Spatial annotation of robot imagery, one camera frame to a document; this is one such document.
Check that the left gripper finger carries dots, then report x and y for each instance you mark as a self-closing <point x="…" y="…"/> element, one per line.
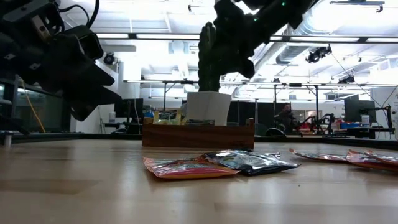
<point x="90" y="102"/>
<point x="90" y="76"/>

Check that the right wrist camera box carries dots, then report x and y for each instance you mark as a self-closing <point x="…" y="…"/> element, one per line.
<point x="227" y="14"/>

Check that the long LED light bar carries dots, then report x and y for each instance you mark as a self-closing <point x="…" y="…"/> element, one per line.
<point x="168" y="36"/>

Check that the black mounted camera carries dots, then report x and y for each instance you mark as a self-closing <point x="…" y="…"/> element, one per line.
<point x="346" y="80"/>
<point x="317" y="55"/>

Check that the blue storage bin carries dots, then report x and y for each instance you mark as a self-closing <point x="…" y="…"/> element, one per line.
<point x="349" y="125"/>

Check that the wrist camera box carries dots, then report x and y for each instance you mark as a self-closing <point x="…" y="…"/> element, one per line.
<point x="227" y="14"/>
<point x="84" y="42"/>

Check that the wooden organizer box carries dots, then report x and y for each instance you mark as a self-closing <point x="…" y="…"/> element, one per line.
<point x="199" y="137"/>

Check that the tall green cactus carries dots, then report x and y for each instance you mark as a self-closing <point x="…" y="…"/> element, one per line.
<point x="205" y="77"/>

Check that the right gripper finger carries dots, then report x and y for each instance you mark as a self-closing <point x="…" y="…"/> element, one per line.
<point x="244" y="67"/>
<point x="225" y="62"/>

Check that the black computer monitor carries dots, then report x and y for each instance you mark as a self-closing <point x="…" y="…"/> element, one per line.
<point x="132" y="109"/>
<point x="357" y="110"/>

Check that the white cup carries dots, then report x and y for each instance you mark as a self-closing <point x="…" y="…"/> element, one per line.
<point x="112" y="116"/>
<point x="365" y="119"/>

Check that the orange tea packet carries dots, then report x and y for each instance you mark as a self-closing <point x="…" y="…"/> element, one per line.
<point x="360" y="161"/>
<point x="320" y="156"/>
<point x="186" y="169"/>
<point x="387" y="159"/>

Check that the person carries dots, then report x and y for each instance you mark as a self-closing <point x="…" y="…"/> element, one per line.
<point x="286" y="118"/>

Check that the white cylindrical post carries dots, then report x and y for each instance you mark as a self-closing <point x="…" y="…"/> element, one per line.
<point x="7" y="140"/>

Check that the blue blackcurrant tea packet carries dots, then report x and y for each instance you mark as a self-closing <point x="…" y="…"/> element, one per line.
<point x="200" y="122"/>
<point x="258" y="163"/>

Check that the small dark robot arm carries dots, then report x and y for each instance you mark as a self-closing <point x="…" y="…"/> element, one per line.
<point x="320" y="124"/>

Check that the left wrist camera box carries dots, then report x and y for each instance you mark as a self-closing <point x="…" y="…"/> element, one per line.
<point x="84" y="42"/>

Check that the black dome camera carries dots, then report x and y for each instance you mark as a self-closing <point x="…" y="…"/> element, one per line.
<point x="109" y="58"/>

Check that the thin black metal frame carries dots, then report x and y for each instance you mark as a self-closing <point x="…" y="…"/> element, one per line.
<point x="174" y="82"/>

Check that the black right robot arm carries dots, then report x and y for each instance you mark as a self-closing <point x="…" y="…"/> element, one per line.
<point x="286" y="18"/>

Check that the black partition panel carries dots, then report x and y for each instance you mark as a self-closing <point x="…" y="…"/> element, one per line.
<point x="248" y="112"/>

